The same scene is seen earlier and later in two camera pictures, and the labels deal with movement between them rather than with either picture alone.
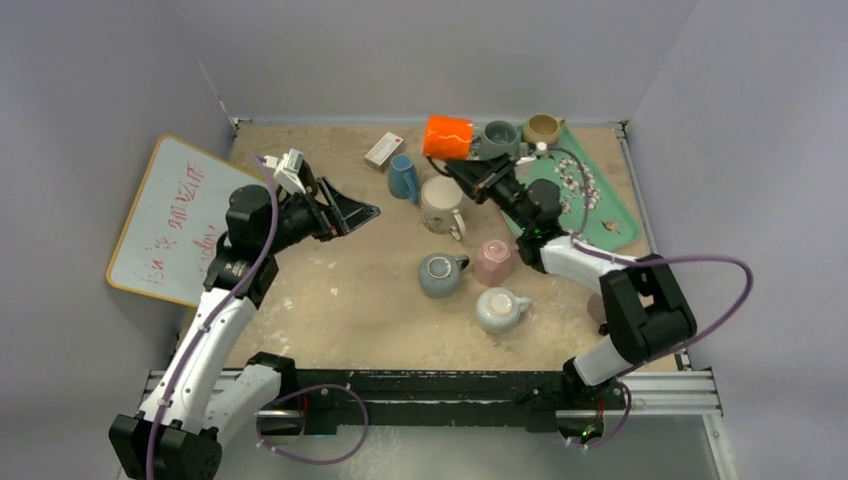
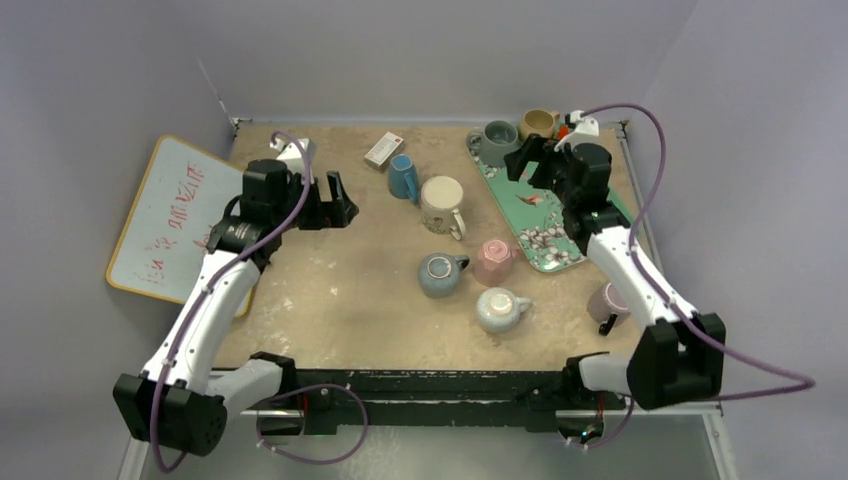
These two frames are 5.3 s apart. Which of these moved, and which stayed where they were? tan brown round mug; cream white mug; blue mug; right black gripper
Moved: right black gripper
Stayed: blue mug; tan brown round mug; cream white mug
